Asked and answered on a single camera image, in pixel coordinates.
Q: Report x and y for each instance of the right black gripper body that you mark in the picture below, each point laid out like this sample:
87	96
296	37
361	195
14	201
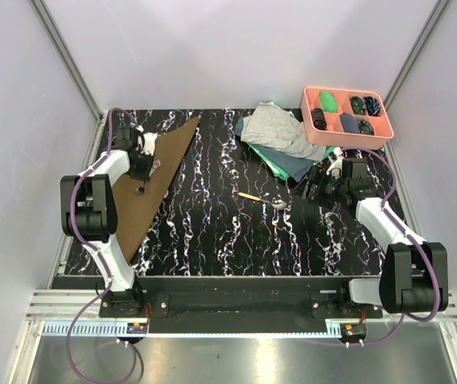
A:
329	189

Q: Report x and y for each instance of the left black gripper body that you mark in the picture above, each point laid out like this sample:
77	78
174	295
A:
141	172

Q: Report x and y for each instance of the silver fork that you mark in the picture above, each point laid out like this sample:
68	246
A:
141	188

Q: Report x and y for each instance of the brown cloth napkin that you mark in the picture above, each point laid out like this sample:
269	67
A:
136	212

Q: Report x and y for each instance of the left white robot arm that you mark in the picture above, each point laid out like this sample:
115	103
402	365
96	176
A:
88	209

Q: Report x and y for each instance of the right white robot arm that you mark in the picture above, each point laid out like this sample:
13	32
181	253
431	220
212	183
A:
414	274

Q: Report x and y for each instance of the green cloth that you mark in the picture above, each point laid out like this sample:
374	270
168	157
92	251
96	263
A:
281	139

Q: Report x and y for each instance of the dark brown rolled sock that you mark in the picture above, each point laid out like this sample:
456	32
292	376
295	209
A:
318	119

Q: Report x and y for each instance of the blue grey rolled sock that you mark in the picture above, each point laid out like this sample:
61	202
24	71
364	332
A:
349	124

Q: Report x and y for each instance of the pink compartment tray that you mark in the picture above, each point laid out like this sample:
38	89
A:
334	134

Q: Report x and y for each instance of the patterned sock bottom right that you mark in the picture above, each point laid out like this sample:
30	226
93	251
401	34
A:
364	127

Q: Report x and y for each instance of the grey cloth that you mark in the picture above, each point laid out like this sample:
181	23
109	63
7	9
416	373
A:
276	128

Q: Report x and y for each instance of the green rolled sock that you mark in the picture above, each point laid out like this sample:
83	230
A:
328	102

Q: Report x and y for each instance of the patterned sock top middle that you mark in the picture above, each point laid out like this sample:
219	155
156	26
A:
358	106

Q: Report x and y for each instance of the dark patterned sock top right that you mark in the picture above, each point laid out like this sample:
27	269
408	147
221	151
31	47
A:
372	105

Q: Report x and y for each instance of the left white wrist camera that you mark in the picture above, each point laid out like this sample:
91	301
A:
146	141

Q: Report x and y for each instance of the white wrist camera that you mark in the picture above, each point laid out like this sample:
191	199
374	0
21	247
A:
146	141
336	160

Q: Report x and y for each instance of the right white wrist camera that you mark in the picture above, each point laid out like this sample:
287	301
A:
336	160

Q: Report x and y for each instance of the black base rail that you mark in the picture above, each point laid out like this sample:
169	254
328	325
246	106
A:
245	308

